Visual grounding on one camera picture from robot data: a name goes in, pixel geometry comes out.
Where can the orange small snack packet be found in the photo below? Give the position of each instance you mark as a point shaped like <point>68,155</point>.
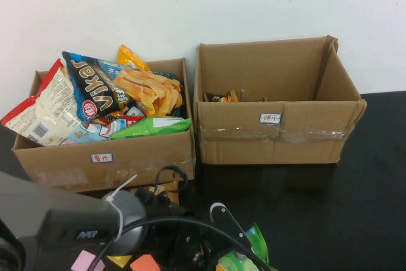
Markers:
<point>231,96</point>

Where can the green cucumber chips bag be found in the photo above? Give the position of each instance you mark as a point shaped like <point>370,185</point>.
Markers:
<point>258,242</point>

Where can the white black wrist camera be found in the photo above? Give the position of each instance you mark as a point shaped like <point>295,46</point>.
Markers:
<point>228,223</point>

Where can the small red white snack packet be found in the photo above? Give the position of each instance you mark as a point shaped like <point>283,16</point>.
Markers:
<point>127,120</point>

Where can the yellow orange snack bag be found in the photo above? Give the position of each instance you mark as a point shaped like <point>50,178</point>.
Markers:
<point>128,58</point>

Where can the cardboard box with F2 print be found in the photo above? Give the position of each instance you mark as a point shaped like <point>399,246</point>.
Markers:
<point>63,160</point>

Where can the brown biscuit packet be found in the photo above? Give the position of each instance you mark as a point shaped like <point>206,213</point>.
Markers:
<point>172,195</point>

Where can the black blue fries snack bag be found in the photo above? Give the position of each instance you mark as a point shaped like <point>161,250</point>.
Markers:
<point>95,90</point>

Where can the yellow foam cube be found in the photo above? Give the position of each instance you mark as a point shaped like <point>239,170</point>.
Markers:
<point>119,260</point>

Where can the flat green snack bag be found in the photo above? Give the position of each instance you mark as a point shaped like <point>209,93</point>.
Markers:
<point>152,126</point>

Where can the orange foam cube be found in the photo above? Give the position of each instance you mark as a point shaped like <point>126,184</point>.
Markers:
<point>142,265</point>

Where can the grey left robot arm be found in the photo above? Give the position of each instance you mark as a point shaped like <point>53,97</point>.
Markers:
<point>47,207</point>

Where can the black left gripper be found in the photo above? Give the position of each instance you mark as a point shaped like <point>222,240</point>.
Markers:
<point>177,242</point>

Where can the taped open cardboard box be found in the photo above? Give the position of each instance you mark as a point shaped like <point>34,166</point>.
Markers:
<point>304,147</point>

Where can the pink foam cube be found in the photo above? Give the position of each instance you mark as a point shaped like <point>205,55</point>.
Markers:
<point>83,260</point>

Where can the light blue white snack bag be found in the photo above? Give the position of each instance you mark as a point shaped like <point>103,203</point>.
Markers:
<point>92,133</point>

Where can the white label with red writing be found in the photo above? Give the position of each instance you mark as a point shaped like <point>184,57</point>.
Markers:
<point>101,157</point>
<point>270,118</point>

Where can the dark brown small snack packet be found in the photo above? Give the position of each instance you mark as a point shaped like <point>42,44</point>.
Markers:
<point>214,97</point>

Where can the white zip tie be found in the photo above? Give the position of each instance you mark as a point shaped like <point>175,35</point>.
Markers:
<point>119,212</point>

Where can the red and white snack bag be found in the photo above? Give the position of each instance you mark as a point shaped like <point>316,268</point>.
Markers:
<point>50,109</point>

